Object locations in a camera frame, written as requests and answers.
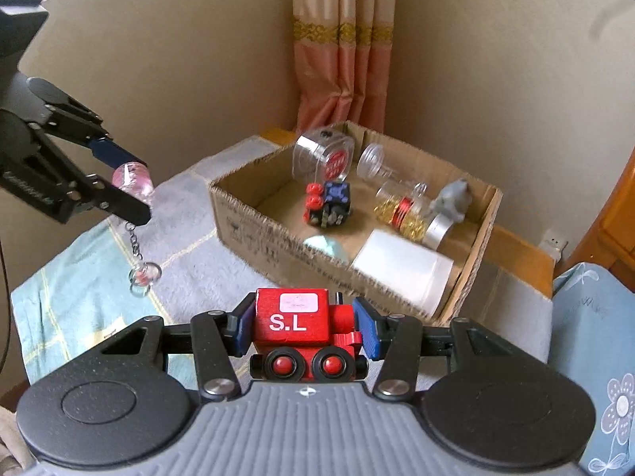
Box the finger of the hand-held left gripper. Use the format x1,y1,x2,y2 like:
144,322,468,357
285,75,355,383
30,126,152,227
28,77,148,170

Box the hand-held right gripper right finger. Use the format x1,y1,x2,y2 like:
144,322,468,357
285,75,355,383
354,297,517,401

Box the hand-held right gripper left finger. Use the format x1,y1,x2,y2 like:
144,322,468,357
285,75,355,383
102,295,256,404

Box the pink bottle keychain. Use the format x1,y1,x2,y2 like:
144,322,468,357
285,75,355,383
112,160,163,292

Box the red wooden toy train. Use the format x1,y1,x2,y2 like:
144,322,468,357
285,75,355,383
249,288,370,384

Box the light blue oval case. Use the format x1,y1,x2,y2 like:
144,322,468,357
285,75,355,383
302,235,351,265

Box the brown cardboard box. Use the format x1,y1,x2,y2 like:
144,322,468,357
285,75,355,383
208,119,503,328

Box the silver-capped bottle of gold capsules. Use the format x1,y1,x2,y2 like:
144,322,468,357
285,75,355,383
373,181,456,250

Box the black toy train red wheels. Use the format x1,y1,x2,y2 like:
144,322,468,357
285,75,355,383
304,181,353,229

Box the grey cat figurine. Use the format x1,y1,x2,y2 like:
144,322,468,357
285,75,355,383
429,177,473,224

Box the square clear plastic jar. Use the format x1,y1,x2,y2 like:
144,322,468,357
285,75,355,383
292,129,356,188

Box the white paper box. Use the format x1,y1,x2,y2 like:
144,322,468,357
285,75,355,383
351,228,454,319

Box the round clear plastic jar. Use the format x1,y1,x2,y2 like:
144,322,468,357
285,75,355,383
357,143,398,182

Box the blue floral pillow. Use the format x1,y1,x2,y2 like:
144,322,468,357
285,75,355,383
550,263,635,476

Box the pink and beige curtain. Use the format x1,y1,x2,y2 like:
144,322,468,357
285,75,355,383
290,0,398,136

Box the orange wooden cabinet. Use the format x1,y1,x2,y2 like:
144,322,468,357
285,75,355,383
594,146,635,286

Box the white wall outlet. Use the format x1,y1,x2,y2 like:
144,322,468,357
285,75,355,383
538,229,569,262

